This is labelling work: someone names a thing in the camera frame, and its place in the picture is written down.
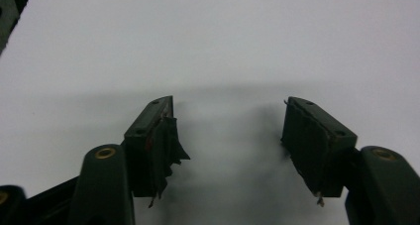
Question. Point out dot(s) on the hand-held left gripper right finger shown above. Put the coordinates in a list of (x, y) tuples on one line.
[(317, 149)]

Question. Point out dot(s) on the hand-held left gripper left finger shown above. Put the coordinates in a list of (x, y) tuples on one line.
[(145, 152)]

